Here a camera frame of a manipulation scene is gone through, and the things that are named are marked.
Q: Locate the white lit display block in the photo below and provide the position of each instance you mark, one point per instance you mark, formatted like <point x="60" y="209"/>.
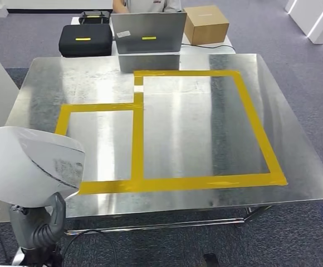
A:
<point x="311" y="14"/>

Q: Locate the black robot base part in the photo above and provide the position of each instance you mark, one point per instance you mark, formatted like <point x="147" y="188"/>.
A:
<point x="210" y="261"/>

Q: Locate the grey laptop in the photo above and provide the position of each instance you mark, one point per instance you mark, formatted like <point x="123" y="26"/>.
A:
<point x="161" y="25"/>

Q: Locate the stainless steel workbench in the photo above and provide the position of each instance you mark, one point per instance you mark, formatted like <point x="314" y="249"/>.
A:
<point x="178" y="129"/>

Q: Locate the black case yellow strip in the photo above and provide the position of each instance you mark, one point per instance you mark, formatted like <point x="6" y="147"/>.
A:
<point x="94" y="19"/>
<point x="94" y="44"/>

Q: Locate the yellow workbench tape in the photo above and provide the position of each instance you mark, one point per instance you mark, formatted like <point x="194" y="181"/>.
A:
<point x="138" y="147"/>

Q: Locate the white table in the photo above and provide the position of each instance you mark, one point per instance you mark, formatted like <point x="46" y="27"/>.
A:
<point x="194" y="51"/>

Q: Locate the brown cardboard box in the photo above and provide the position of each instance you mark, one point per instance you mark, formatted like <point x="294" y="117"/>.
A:
<point x="206" y="25"/>

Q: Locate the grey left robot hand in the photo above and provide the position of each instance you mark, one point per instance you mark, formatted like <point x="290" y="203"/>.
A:
<point x="36" y="228"/>

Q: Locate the white plastic car part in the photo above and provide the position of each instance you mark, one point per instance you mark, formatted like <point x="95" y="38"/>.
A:
<point x="17" y="166"/>

